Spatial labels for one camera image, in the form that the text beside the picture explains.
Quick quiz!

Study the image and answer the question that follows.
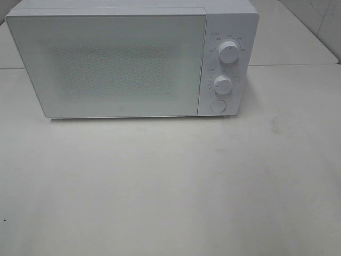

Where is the white microwave oven body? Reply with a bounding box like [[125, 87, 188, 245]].
[[6, 7, 259, 119]]

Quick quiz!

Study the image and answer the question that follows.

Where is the white dial knob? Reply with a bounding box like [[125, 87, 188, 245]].
[[217, 39, 240, 64], [213, 75, 233, 95]]

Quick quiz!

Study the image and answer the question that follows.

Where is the white microwave door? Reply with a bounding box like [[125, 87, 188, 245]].
[[7, 15, 206, 118]]

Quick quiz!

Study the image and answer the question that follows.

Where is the round white door button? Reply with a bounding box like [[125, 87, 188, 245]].
[[210, 100, 226, 113]]

